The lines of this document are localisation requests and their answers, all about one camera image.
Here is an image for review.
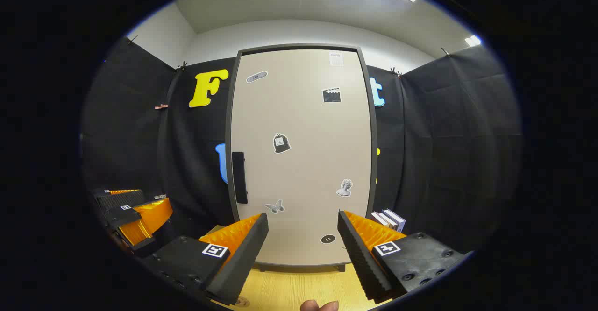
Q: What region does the black door handle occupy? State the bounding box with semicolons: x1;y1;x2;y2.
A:
232;151;249;205

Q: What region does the dark grey cabinet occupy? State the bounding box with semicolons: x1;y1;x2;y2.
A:
226;44;378;272

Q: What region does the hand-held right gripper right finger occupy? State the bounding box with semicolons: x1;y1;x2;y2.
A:
337;210;468;302

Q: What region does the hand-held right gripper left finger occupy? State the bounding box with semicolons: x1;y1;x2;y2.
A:
140;213;270;307

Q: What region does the black backdrop cloth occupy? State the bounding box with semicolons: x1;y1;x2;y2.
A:
80;35;523;255

